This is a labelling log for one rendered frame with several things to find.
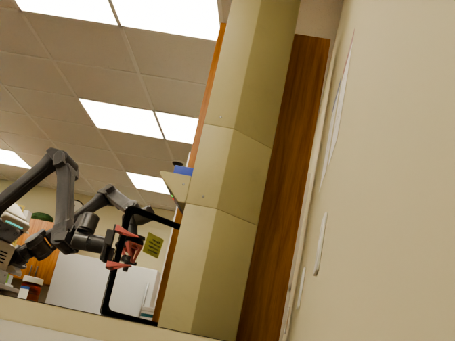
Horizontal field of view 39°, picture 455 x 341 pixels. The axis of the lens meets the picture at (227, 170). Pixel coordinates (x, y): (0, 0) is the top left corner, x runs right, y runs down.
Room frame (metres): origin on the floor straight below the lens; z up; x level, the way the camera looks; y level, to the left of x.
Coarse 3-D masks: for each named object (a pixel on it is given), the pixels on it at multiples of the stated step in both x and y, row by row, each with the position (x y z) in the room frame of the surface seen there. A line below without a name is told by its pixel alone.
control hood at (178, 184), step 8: (168, 176) 2.16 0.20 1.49; (176, 176) 2.16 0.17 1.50; (184, 176) 2.15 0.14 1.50; (168, 184) 2.16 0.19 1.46; (176, 184) 2.16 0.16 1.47; (184, 184) 2.15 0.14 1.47; (176, 192) 2.16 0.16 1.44; (184, 192) 2.15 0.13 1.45; (176, 200) 2.25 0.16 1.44; (184, 200) 2.15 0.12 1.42
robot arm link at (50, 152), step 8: (48, 152) 2.33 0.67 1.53; (64, 152) 2.29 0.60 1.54; (40, 160) 2.35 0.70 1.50; (48, 160) 2.32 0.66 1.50; (72, 160) 2.31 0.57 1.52; (32, 168) 2.35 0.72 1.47; (40, 168) 2.33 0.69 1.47; (48, 168) 2.34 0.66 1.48; (24, 176) 2.35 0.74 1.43; (32, 176) 2.34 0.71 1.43; (40, 176) 2.35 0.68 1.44; (16, 184) 2.35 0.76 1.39; (24, 184) 2.34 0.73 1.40; (32, 184) 2.36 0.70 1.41; (8, 192) 2.35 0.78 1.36; (16, 192) 2.35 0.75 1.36; (24, 192) 2.37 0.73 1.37; (0, 200) 2.35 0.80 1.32; (8, 200) 2.35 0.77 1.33; (16, 200) 2.37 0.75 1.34; (0, 208) 2.36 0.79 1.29; (0, 216) 2.39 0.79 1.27
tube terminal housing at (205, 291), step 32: (224, 128) 2.14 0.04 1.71; (224, 160) 2.14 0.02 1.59; (256, 160) 2.22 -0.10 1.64; (192, 192) 2.15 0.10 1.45; (224, 192) 2.15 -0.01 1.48; (256, 192) 2.24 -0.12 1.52; (192, 224) 2.15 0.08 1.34; (224, 224) 2.17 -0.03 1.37; (256, 224) 2.26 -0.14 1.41; (192, 256) 2.14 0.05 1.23; (224, 256) 2.19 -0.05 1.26; (192, 288) 2.14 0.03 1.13; (224, 288) 2.20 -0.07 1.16; (160, 320) 2.15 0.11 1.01; (192, 320) 2.14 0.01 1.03; (224, 320) 2.22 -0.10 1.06
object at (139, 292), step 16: (144, 224) 2.32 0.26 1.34; (160, 224) 2.36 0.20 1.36; (128, 240) 2.29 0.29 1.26; (144, 240) 2.33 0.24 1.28; (160, 240) 2.38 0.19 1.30; (176, 240) 2.42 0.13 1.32; (144, 256) 2.34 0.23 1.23; (160, 256) 2.39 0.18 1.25; (128, 272) 2.31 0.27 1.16; (144, 272) 2.35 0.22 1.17; (160, 272) 2.40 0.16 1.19; (128, 288) 2.32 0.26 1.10; (144, 288) 2.36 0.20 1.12; (160, 288) 2.41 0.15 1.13; (112, 304) 2.29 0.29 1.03; (128, 304) 2.33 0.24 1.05; (144, 304) 2.37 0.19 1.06; (160, 304) 2.42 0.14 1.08
